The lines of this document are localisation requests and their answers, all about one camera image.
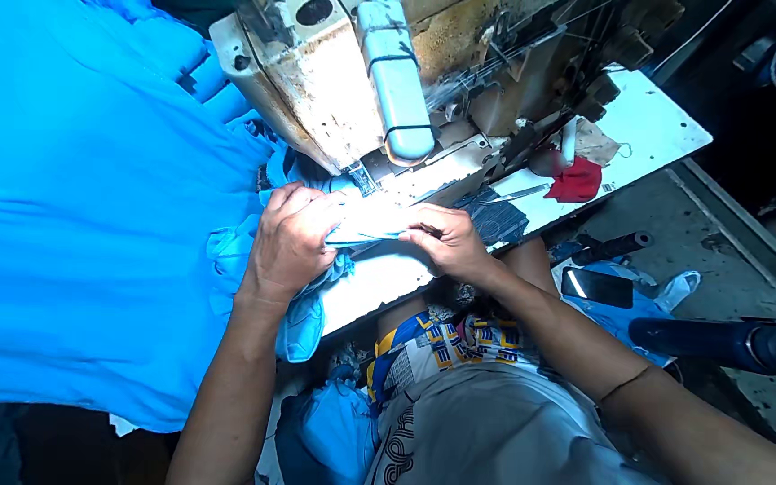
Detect person's right hand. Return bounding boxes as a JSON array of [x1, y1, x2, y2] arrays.
[[399, 204, 511, 292]]

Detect person's left hand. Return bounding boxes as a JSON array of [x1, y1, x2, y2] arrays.
[[238, 181, 348, 305]]

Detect light blue garment piece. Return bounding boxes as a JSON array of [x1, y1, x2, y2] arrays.
[[207, 178, 439, 363]]

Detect person's left forearm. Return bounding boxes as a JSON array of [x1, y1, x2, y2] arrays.
[[166, 288, 292, 485]]

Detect person's right forearm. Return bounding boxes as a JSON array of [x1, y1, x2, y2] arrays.
[[481, 261, 776, 485]]

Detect dark patterned fabric piece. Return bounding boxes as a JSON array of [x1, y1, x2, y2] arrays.
[[454, 185, 530, 247]]

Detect silver metal tweezers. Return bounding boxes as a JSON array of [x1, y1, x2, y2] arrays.
[[485, 183, 552, 205]]

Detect person's legs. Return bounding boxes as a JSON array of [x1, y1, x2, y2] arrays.
[[366, 236, 560, 417]]

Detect beige industrial sewing machine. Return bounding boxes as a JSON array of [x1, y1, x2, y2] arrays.
[[209, 0, 687, 210]]

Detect capsule lamp with black ties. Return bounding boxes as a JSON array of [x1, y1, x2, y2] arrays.
[[356, 0, 436, 168]]

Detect red cloth piece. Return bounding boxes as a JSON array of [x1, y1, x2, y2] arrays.
[[543, 156, 603, 204]]

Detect white cylindrical tube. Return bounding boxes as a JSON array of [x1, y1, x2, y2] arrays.
[[561, 117, 578, 168]]

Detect black smartphone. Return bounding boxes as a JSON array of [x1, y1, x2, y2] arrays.
[[560, 266, 634, 310]]

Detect beige cloth scrap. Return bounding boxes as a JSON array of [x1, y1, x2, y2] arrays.
[[566, 117, 622, 168]]

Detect black cylinder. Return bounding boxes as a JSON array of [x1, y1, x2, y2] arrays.
[[572, 231, 653, 266]]

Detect person's body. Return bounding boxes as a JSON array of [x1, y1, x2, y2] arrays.
[[364, 362, 673, 485]]

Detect blue cloth bundle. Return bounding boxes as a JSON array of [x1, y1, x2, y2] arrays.
[[301, 377, 381, 485]]

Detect blue plastic sheet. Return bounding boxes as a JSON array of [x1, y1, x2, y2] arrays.
[[553, 259, 679, 369]]

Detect pile of blue garments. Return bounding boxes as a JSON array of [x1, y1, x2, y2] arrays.
[[81, 0, 295, 159]]

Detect large bright blue fabric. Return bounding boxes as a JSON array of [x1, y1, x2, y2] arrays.
[[0, 0, 289, 433]]

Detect white sewing table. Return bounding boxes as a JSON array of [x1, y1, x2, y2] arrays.
[[287, 63, 714, 344]]

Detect dark blue bottle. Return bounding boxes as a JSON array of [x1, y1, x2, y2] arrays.
[[628, 317, 776, 377]]

